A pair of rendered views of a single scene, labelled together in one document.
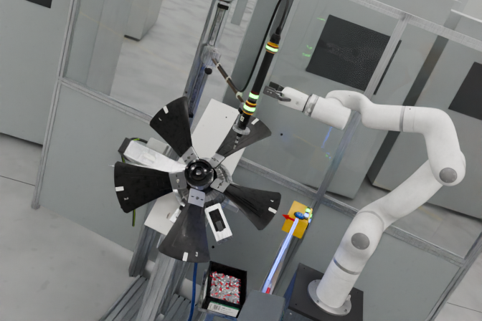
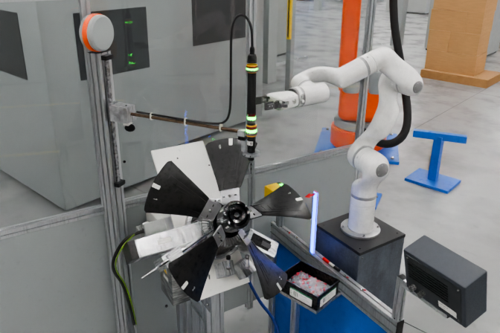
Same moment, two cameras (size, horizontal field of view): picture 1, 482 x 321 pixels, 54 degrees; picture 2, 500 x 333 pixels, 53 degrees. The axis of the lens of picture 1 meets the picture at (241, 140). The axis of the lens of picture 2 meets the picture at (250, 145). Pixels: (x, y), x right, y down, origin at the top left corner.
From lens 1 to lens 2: 1.26 m
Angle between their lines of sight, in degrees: 37
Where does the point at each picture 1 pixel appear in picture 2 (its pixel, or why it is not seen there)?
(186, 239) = (269, 273)
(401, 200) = (388, 124)
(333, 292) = (369, 221)
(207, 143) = not seen: hidden behind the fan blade
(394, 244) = (315, 167)
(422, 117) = (380, 58)
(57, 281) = not seen: outside the picture
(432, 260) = (341, 159)
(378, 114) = (351, 73)
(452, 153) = (411, 71)
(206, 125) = not seen: hidden behind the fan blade
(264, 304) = (426, 248)
